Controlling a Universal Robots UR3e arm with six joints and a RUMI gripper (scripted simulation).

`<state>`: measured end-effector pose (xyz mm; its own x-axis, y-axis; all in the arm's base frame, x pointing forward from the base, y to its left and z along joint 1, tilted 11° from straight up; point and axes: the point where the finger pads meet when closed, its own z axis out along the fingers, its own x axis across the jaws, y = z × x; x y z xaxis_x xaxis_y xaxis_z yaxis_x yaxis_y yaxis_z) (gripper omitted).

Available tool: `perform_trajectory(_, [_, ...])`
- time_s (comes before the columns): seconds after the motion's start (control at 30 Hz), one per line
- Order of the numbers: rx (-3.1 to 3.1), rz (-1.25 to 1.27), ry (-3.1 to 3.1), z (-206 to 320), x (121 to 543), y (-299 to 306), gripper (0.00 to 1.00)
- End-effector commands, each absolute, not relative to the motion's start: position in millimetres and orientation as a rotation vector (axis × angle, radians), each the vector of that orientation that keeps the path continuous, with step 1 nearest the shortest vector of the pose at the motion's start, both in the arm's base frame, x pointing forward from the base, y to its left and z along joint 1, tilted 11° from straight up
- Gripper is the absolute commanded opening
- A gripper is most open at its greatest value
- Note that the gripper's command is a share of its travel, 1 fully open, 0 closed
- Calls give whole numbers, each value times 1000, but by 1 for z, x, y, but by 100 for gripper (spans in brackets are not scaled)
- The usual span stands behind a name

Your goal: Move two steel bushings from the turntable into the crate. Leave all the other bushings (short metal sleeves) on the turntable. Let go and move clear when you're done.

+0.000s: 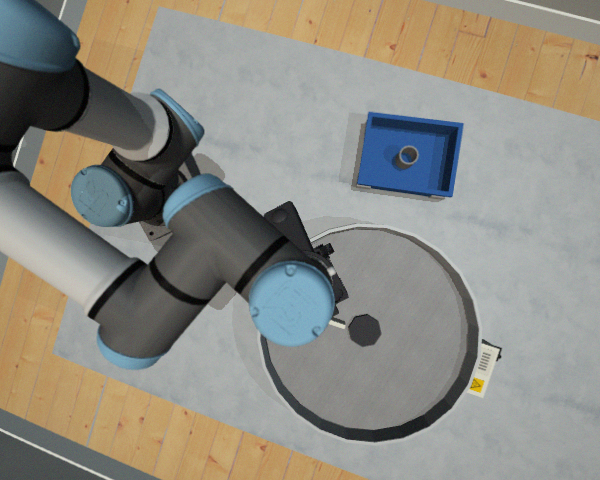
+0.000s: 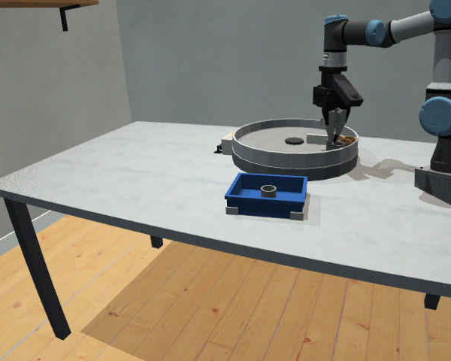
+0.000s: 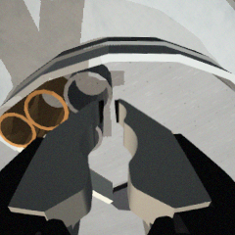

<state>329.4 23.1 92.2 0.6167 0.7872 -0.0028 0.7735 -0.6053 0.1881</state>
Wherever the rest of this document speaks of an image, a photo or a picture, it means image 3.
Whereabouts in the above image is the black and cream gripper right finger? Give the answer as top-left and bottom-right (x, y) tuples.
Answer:
(115, 99), (235, 235)

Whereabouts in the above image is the bronze bushing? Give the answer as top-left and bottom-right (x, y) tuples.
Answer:
(37, 129), (51, 137)
(24, 76), (71, 130)
(0, 95), (41, 148)

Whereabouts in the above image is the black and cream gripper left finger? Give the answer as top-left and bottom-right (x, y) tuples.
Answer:
(0, 99), (104, 235)

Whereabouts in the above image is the grey metal bushing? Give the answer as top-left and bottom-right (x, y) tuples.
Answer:
(69, 111), (104, 153)
(64, 64), (113, 113)

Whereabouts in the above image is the grey round turntable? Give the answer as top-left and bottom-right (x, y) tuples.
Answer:
(0, 37), (235, 235)

